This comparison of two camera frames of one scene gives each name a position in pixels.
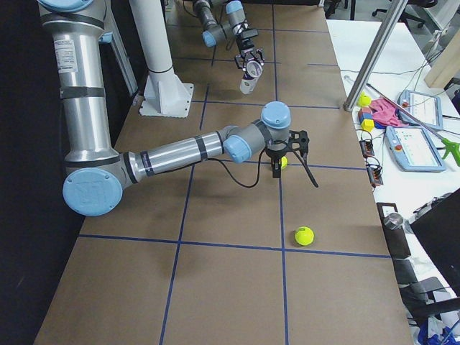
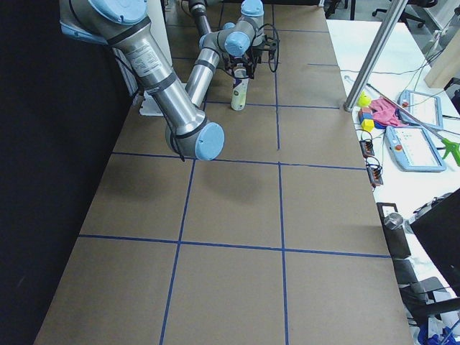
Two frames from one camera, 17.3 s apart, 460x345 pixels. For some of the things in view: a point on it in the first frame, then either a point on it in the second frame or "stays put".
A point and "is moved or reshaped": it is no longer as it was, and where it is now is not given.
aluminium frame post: x=392 y=15 stays put
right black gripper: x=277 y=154 to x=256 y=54
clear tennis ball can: x=254 y=70 is moved or reshaped
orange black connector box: x=375 y=176 stays put
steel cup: x=394 y=221 stays put
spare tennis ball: x=364 y=100 stays put
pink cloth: x=384 y=111 stays put
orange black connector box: x=367 y=148 stays put
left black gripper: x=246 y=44 to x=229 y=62
